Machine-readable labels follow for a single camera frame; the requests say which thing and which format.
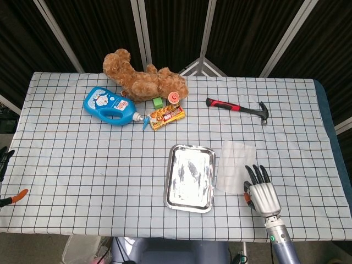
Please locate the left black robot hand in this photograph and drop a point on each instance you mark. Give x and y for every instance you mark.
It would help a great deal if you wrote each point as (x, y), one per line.
(5, 176)

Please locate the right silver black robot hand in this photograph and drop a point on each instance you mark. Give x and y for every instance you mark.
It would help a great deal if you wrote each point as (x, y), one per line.
(261, 192)

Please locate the translucent white plastic sheet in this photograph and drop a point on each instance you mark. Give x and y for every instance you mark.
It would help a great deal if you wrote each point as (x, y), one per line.
(235, 167)

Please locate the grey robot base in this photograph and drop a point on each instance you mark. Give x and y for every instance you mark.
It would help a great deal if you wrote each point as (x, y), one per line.
(170, 251)

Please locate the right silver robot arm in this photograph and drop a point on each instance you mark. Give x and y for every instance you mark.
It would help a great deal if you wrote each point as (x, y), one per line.
(281, 242)

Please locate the silver metal tray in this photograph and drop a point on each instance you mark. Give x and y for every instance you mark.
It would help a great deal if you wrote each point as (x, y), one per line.
(189, 182)

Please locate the red black claw hammer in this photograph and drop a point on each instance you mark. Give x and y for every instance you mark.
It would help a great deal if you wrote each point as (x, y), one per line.
(239, 108)

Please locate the white checkered tablecloth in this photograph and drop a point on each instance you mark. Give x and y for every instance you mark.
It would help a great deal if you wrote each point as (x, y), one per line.
(110, 170)

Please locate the clear plastic bag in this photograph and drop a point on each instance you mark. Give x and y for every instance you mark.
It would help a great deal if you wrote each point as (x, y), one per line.
(81, 248)

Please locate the yellow red snack box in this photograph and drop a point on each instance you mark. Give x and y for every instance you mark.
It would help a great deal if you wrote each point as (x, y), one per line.
(166, 116)

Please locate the blue detergent bottle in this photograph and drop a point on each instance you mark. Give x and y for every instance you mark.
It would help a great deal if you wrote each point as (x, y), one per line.
(110, 105)

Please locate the pink round cap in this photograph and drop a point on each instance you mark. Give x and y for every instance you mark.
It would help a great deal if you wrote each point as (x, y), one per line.
(173, 97)

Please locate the green cube block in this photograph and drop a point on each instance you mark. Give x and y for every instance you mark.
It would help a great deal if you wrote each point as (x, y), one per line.
(157, 102)

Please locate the brown teddy bear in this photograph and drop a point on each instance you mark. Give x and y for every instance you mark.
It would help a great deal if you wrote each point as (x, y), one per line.
(143, 78)

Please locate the black folding screen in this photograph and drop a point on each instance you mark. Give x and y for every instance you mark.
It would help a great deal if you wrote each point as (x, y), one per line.
(176, 33)

